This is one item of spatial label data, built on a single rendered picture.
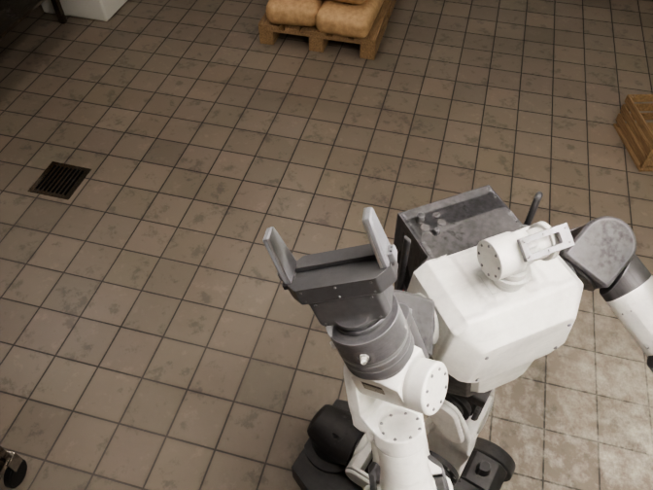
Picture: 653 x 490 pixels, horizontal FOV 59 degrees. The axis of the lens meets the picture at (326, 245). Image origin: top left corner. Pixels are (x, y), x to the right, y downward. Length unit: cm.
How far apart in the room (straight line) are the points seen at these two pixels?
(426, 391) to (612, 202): 274
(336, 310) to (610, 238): 62
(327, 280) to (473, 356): 44
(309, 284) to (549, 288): 52
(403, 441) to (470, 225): 45
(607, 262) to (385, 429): 52
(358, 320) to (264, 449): 173
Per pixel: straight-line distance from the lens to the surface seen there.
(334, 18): 395
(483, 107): 375
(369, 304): 62
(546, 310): 103
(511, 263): 91
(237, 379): 246
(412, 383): 71
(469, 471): 213
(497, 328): 98
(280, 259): 61
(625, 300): 115
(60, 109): 395
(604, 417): 261
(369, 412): 79
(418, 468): 82
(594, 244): 111
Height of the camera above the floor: 218
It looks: 50 degrees down
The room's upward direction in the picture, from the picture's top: straight up
